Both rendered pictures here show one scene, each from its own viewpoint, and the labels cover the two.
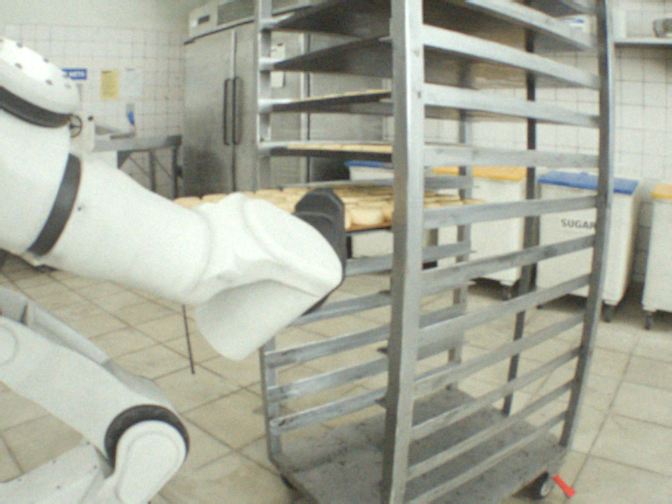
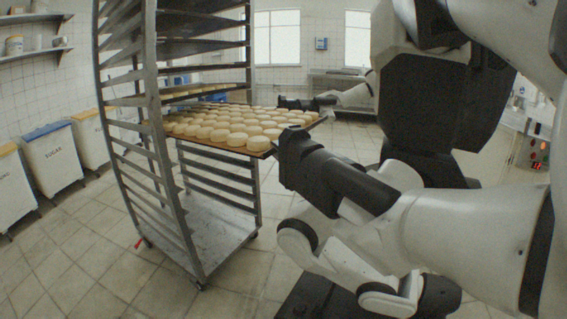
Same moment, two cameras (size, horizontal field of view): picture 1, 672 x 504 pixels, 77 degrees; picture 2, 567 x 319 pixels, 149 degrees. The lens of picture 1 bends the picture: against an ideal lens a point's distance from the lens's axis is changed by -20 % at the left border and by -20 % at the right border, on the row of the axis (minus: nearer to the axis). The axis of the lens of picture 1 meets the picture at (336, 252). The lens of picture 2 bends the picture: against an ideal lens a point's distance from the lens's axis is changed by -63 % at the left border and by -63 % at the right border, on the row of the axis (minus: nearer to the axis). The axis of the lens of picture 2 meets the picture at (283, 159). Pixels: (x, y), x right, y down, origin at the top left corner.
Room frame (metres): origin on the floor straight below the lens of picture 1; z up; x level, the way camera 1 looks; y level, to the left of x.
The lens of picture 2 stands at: (0.99, 0.77, 0.93)
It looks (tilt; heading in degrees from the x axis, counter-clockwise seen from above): 24 degrees down; 242
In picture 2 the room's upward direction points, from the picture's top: straight up
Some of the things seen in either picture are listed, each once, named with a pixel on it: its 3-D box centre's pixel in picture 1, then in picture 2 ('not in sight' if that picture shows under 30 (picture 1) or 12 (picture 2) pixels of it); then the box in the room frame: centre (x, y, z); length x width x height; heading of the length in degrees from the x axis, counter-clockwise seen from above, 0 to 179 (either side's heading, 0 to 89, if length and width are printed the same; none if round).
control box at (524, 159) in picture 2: not in sight; (537, 153); (-0.18, 0.90, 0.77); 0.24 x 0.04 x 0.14; 134
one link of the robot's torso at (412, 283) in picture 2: not in sight; (391, 286); (0.48, 0.62, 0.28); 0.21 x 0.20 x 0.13; 123
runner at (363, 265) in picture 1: (386, 261); (138, 166); (1.20, -0.12, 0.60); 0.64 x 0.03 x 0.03; 123
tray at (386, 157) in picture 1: (448, 153); (165, 93); (1.04, -0.23, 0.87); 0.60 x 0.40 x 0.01; 123
